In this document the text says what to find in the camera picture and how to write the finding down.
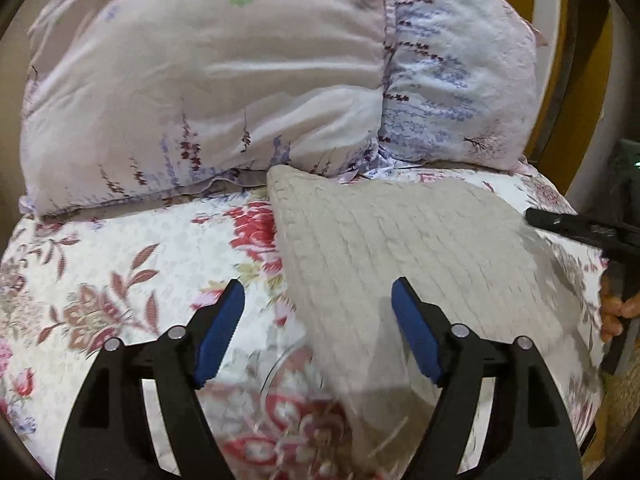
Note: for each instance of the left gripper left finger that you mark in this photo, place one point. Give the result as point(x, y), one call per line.
point(108, 435)

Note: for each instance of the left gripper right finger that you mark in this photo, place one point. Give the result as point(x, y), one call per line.
point(529, 434)

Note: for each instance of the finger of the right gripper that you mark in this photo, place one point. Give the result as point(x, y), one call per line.
point(617, 241)

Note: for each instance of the beige cable-knit sweater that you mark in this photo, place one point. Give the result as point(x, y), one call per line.
point(464, 245)

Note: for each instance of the person right hand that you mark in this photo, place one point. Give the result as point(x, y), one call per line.
point(613, 309)

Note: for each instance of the floral bed sheet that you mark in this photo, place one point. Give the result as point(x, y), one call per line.
point(134, 271)

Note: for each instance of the lavender floral pillow right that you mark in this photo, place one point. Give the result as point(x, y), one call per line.
point(461, 84)

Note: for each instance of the wooden headboard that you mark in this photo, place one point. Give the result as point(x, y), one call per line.
point(572, 75)

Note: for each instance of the pink lavender pillow left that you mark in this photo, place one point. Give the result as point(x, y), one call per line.
point(133, 98)

